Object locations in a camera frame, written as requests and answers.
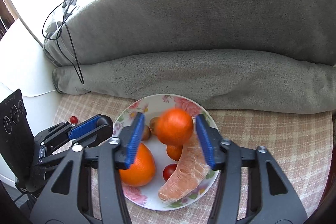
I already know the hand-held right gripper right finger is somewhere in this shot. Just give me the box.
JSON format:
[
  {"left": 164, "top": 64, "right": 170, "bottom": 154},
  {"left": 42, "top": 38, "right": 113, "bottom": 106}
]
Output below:
[{"left": 196, "top": 114, "right": 307, "bottom": 224}]

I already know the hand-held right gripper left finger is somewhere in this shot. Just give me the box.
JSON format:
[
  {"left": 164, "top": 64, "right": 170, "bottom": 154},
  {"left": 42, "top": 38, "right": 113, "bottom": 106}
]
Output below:
[{"left": 30, "top": 112, "right": 146, "bottom": 224}]

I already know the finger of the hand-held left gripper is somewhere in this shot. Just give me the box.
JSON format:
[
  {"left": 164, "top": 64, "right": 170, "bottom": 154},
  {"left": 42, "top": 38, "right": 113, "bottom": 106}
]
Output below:
[
  {"left": 35, "top": 114, "right": 103, "bottom": 146},
  {"left": 76, "top": 126, "right": 114, "bottom": 151}
]

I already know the brown kiwi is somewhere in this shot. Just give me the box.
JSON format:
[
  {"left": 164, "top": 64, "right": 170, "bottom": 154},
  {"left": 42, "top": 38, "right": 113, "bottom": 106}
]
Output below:
[{"left": 142, "top": 124, "right": 152, "bottom": 140}]

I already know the large orange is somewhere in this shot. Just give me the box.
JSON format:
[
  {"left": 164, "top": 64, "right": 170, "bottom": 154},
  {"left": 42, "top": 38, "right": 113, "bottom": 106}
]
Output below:
[{"left": 119, "top": 143, "right": 155, "bottom": 187}]

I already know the small mandarin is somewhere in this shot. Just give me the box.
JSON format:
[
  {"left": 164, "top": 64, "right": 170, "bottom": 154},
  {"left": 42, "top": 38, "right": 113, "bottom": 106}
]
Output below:
[{"left": 166, "top": 144, "right": 183, "bottom": 162}]

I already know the floral white plate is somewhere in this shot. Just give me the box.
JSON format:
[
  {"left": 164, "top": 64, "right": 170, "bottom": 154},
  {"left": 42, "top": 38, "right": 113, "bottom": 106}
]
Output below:
[{"left": 113, "top": 94, "right": 220, "bottom": 211}]

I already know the peeled pomelo segment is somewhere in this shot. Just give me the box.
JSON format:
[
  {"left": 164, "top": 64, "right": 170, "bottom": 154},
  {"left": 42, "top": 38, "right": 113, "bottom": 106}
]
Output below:
[{"left": 157, "top": 119, "right": 210, "bottom": 202}]

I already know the pink checked bed sheet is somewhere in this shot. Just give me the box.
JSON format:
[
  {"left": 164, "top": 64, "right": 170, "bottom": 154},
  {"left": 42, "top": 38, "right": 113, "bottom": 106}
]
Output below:
[{"left": 51, "top": 93, "right": 334, "bottom": 224}]

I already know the rolled grey fleece blanket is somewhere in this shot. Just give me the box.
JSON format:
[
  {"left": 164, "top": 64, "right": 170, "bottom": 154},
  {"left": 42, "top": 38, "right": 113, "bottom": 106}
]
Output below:
[{"left": 52, "top": 49, "right": 336, "bottom": 115}]

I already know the grey fleece pillow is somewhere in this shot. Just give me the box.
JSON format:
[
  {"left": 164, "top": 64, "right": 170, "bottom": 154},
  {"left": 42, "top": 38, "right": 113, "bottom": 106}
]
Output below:
[{"left": 43, "top": 0, "right": 336, "bottom": 67}]

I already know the black cable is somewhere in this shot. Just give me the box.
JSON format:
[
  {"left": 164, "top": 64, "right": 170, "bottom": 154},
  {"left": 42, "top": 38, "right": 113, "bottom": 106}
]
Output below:
[{"left": 42, "top": 0, "right": 85, "bottom": 85}]

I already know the white cable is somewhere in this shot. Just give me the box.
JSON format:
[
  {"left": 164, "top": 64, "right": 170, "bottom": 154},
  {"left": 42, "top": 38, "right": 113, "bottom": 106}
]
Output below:
[{"left": 22, "top": 89, "right": 57, "bottom": 97}]

